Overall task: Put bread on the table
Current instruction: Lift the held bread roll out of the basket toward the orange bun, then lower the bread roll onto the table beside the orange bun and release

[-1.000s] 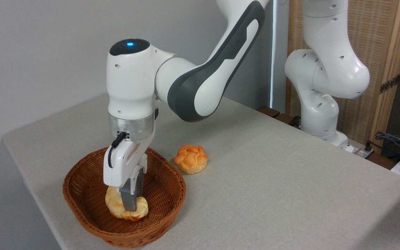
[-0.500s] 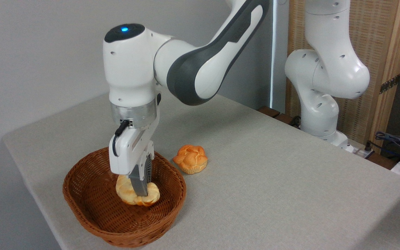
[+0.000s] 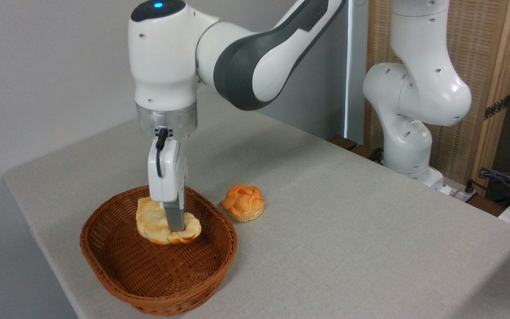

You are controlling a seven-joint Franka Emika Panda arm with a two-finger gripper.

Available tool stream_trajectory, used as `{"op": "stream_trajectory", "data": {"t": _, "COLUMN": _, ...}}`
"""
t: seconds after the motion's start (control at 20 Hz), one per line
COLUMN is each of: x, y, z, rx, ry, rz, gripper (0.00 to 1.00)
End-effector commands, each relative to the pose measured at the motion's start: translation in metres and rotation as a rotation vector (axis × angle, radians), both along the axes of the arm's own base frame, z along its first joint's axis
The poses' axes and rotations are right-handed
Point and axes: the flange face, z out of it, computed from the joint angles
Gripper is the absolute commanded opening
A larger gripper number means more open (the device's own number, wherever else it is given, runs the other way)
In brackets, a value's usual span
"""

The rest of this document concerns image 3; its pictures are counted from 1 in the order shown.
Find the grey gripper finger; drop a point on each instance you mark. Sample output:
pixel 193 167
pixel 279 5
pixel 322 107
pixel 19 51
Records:
pixel 176 219

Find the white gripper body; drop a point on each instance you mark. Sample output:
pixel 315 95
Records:
pixel 168 177

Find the long braided bread loaf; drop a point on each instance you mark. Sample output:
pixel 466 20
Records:
pixel 153 226

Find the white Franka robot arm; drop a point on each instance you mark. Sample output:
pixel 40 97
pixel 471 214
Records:
pixel 432 88

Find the round orange bread bun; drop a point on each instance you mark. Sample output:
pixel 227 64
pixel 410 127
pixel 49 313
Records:
pixel 244 203

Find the brown wicker basket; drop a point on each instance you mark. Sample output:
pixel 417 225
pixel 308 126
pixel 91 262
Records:
pixel 113 270

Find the black base plug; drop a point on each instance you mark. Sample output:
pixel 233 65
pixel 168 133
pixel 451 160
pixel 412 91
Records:
pixel 470 187

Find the wooden rattan screen panel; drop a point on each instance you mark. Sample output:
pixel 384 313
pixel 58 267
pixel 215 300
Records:
pixel 481 44

